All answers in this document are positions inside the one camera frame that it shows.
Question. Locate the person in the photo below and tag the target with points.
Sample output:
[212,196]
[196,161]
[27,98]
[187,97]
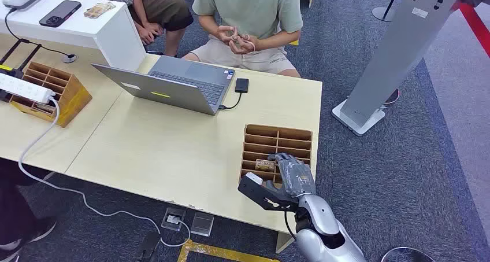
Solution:
[249,7]
[160,11]
[15,206]

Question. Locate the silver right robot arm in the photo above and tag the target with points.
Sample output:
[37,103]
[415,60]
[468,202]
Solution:
[325,229]

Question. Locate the red barrier belt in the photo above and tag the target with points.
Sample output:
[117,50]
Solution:
[476,26]

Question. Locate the wooden organiser with yellow base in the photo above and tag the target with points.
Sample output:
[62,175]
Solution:
[71,95]

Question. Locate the black external drive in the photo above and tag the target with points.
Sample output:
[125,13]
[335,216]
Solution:
[241,85]

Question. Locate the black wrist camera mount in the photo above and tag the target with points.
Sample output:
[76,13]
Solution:
[260,191]

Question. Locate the brown hotel card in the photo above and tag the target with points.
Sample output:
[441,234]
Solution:
[265,165]

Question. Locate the floor socket box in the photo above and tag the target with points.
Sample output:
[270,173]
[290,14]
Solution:
[173,219]

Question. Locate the yellow floor tape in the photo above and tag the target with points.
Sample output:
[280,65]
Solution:
[222,252]

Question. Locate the black smartphone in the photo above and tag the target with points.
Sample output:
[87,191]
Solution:
[60,13]

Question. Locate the black metal stand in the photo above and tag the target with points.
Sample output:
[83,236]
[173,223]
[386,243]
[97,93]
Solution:
[15,57]

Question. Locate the yellow stool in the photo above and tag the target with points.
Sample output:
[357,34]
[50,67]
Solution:
[294,43]

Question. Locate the pale desk leg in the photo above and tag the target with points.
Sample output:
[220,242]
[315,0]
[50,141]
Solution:
[284,244]

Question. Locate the person's right hand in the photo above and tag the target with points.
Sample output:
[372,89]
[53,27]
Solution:
[225,33]

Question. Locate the grey kiosk stand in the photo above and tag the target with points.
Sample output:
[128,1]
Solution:
[394,53]

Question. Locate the grey open laptop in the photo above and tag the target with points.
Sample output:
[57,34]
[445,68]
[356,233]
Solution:
[172,88]

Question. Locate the person's left hand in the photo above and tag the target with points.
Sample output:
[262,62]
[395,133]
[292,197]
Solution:
[243,45]

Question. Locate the dark shoe with red edge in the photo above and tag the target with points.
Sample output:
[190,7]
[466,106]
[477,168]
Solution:
[393,96]

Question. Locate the white power strip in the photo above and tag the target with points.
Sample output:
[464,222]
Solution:
[23,88]

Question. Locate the person's right forearm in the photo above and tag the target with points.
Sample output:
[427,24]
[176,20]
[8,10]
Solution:
[208,24]

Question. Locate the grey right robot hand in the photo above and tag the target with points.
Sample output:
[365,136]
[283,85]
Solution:
[296,176]

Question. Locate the clear floor socket cover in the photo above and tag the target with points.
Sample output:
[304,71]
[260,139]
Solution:
[202,224]

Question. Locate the person's left forearm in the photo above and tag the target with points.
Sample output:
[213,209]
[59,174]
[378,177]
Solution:
[277,40]

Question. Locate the wooden card holder box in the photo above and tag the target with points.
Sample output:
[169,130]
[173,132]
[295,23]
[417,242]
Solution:
[268,141]

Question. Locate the white counter shelf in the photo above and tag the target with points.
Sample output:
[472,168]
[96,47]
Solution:
[107,34]

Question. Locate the stanchion pole with round base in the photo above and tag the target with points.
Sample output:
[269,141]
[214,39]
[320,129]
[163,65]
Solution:
[384,13]

